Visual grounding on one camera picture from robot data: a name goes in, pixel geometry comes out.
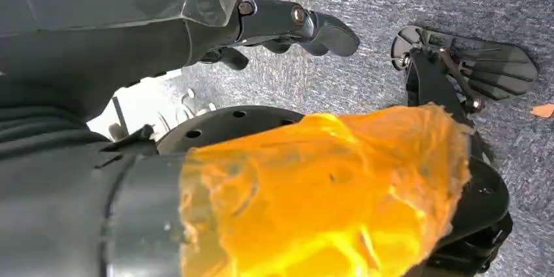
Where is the black robot foot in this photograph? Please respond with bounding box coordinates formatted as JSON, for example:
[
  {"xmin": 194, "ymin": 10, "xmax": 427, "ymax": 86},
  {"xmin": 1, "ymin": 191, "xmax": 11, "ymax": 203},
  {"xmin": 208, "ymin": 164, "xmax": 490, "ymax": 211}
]
[{"xmin": 391, "ymin": 24, "xmax": 540, "ymax": 104}]

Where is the orange scrap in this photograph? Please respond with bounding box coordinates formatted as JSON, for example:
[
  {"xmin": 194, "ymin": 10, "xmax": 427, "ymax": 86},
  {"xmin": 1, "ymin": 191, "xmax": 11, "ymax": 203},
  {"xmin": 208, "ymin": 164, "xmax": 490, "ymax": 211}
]
[{"xmin": 530, "ymin": 103, "xmax": 554, "ymax": 119}]

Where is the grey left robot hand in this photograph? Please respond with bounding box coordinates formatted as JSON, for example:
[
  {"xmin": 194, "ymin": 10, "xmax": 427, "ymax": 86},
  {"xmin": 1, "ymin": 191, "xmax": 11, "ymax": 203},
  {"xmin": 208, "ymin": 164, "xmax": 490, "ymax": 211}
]
[{"xmin": 0, "ymin": 0, "xmax": 474, "ymax": 277}]

